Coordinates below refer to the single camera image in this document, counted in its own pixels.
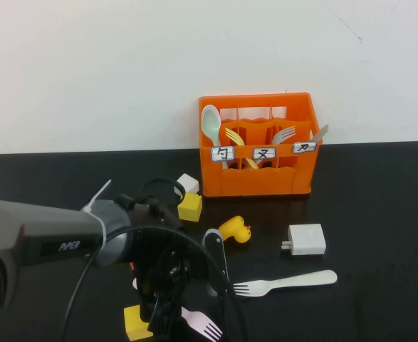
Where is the white label with fork character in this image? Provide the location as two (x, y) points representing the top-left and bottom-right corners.
(252, 147), (277, 160)

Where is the white foam cube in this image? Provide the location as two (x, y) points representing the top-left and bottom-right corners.
(175, 173), (199, 196)

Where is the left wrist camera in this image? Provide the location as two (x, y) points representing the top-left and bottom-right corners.
(201, 229), (231, 296)

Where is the white label with knife character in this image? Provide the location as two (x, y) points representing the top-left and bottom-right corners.
(292, 141), (318, 154)

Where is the yellow foam cube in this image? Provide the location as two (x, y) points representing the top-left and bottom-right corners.
(123, 304), (154, 342)
(177, 192), (203, 222)

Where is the yellow rubber duck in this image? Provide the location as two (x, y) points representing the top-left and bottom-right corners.
(218, 214), (251, 244)

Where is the white charger plug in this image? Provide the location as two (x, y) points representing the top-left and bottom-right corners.
(281, 223), (326, 257)

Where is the orange plastic cutlery holder crate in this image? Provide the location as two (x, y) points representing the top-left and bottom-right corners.
(198, 92), (323, 197)

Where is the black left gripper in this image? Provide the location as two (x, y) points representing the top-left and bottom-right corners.
(122, 194), (210, 338)

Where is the grey plastic knife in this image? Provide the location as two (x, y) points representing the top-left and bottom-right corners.
(308, 123), (330, 143)

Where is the white plastic fork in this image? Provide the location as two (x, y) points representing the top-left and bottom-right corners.
(232, 269), (338, 298)

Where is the pink plastic fork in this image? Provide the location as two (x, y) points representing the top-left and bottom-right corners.
(132, 277), (224, 342)

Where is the white label with spoon character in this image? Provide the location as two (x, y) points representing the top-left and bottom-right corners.
(211, 145), (235, 162)

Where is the yellow plastic fork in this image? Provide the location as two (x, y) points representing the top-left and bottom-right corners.
(224, 127), (259, 169)

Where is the black cable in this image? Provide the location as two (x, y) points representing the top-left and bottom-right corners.
(63, 177), (248, 342)

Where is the grey plastic fork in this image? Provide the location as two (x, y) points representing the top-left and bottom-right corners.
(256, 125), (297, 168)

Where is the pale green plastic spoon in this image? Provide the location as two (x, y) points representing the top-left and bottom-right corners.
(200, 105), (229, 170)

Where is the white zip tie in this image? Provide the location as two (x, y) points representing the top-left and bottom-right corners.
(81, 180), (113, 252)

